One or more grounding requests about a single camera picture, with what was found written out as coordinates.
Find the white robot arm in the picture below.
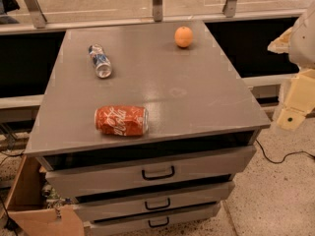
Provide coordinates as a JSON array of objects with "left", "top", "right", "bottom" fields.
[{"left": 267, "top": 2, "right": 315, "bottom": 131}]

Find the red coke can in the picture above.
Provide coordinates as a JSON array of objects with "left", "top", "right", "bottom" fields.
[{"left": 94, "top": 105, "right": 149, "bottom": 137}]

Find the blue pepsi can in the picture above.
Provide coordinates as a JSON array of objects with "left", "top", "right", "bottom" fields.
[{"left": 89, "top": 44, "right": 112, "bottom": 79}]

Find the grey drawer cabinet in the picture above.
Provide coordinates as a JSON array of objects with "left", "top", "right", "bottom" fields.
[{"left": 26, "top": 22, "right": 270, "bottom": 236}]

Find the top grey drawer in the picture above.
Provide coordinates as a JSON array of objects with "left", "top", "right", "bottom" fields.
[{"left": 46, "top": 146, "right": 256, "bottom": 198}]

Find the grey drawer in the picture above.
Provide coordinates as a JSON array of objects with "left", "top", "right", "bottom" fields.
[
  {"left": 74, "top": 181, "right": 234, "bottom": 221},
  {"left": 91, "top": 203, "right": 221, "bottom": 236},
  {"left": 46, "top": 146, "right": 256, "bottom": 198}
]

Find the middle grey drawer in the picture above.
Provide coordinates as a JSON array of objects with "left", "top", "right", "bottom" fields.
[{"left": 74, "top": 181, "right": 234, "bottom": 221}]

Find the orange fruit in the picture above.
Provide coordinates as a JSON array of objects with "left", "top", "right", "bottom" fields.
[{"left": 174, "top": 27, "right": 193, "bottom": 48}]

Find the bottom grey drawer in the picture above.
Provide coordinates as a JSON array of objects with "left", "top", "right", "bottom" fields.
[{"left": 91, "top": 203, "right": 221, "bottom": 236}]

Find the metal window railing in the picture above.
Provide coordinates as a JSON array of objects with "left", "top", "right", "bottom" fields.
[{"left": 0, "top": 0, "right": 315, "bottom": 34}]

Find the cardboard box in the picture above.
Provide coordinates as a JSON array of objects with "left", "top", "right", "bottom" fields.
[{"left": 5, "top": 156, "right": 85, "bottom": 236}]

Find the black floor cable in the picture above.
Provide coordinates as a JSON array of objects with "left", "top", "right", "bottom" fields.
[{"left": 255, "top": 139, "right": 315, "bottom": 165}]

